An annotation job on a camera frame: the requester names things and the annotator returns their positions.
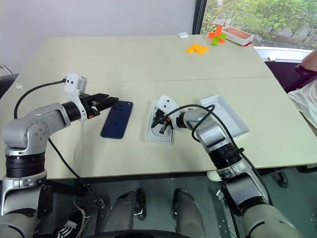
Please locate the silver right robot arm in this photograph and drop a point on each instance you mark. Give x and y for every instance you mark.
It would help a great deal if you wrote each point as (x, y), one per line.
(210, 129)

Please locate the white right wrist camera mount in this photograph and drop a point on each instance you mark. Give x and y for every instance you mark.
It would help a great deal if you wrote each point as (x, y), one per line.
(166, 102)

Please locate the yellow toy brick block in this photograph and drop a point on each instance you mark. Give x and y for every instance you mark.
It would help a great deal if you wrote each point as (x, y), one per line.
(196, 49)

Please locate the black window frame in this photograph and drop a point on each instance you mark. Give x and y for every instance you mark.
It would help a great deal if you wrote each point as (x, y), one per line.
(198, 17)

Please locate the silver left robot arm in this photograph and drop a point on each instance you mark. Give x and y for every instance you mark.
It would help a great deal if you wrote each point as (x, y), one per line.
(29, 129)

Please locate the dark grey side cabinet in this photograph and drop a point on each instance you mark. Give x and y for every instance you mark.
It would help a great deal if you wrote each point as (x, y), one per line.
(7, 84)

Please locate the white phone box base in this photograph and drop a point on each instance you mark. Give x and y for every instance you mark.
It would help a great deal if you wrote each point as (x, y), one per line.
(156, 137)

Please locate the bystander's white garment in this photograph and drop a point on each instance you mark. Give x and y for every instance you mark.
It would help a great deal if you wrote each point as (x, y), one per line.
(305, 101)

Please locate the bystander's bare forearm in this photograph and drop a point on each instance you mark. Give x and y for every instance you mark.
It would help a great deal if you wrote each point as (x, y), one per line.
(311, 60)

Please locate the dark blue smartphone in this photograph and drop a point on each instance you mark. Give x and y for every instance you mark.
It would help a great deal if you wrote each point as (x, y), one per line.
(116, 121)

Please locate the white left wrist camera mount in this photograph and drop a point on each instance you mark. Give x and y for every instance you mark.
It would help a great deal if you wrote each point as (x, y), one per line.
(72, 84)

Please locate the white window sill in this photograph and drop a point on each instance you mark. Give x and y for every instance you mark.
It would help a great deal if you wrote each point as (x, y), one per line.
(280, 53)

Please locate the white earbuds case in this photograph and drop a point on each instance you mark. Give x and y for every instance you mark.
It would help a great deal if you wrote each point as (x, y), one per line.
(182, 35)

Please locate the orange toy brick block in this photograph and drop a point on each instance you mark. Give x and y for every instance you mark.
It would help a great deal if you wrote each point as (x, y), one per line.
(216, 31)

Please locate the dark rounded robot leg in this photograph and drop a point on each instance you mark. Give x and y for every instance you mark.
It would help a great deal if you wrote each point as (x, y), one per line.
(123, 213)
(188, 213)

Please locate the bystander's black wristband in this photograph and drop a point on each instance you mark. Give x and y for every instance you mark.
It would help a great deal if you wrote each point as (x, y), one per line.
(301, 70)

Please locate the black sneaker white stripes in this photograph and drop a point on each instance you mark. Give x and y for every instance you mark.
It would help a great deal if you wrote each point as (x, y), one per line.
(70, 225)

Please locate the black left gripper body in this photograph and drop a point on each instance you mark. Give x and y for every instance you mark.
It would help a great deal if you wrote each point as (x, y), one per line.
(88, 100)

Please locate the green toy brick block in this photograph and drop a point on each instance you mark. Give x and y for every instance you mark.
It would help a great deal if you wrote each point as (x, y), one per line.
(218, 39)

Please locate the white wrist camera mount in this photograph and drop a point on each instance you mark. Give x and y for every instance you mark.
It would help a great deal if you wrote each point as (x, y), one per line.
(72, 84)
(166, 102)

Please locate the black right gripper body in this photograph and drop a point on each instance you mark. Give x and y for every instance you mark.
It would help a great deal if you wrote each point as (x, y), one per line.
(164, 125)

